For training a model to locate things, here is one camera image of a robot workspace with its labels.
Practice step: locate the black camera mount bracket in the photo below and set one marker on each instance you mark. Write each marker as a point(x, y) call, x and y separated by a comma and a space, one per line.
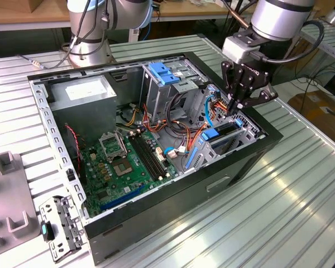
point(249, 39)

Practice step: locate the blue expansion slot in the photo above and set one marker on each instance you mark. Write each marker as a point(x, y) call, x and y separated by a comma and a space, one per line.
point(120, 200)

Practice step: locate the black RAM slot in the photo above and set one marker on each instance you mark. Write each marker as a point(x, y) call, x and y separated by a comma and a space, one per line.
point(152, 155)
point(144, 157)

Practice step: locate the grey optical drive cage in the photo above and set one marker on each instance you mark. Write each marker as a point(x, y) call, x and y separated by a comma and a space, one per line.
point(159, 97)

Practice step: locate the small black case clip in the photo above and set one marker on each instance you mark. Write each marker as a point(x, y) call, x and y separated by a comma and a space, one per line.
point(69, 174)

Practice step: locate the grey power supply unit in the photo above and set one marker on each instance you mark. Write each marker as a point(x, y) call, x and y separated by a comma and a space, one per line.
point(83, 117)

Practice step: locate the silver slot retainer bracket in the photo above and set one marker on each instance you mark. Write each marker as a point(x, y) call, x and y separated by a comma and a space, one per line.
point(71, 223)

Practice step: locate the blue plastic drive bracket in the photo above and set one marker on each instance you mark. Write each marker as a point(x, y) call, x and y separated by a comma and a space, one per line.
point(163, 74)

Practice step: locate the metal slat side table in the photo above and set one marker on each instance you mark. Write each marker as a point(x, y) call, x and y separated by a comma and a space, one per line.
point(332, 44)

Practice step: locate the grey parts rack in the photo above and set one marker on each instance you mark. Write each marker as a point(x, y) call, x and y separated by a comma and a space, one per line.
point(14, 195)

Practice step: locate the CPU socket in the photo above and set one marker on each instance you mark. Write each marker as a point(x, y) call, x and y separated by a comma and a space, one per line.
point(123, 167)

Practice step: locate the green motherboard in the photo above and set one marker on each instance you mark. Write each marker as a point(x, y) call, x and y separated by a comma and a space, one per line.
point(100, 184)

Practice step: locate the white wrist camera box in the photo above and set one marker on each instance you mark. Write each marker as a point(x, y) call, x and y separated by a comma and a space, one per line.
point(236, 50)

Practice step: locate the brown cardboard box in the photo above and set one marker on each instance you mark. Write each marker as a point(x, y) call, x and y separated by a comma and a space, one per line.
point(318, 111)

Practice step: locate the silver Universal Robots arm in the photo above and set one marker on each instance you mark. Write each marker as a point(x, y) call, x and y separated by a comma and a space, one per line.
point(279, 19)

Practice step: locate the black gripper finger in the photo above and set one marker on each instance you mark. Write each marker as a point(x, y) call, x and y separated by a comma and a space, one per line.
point(231, 78)
point(263, 96)

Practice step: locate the black latch teal button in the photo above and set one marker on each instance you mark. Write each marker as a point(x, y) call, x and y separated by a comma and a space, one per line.
point(45, 230)

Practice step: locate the black open PC case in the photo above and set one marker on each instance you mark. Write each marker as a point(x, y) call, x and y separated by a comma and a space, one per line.
point(156, 217)

